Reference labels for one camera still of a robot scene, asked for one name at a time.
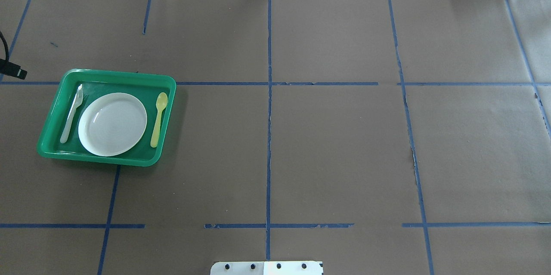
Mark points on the green plastic tray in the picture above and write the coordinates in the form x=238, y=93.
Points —
x=97, y=83

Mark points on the white round plate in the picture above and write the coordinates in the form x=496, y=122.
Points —
x=112, y=124

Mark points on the yellow plastic spoon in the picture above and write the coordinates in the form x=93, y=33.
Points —
x=161, y=105

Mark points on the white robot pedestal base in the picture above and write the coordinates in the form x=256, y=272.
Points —
x=307, y=267

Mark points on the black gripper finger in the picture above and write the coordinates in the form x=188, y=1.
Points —
x=12, y=70

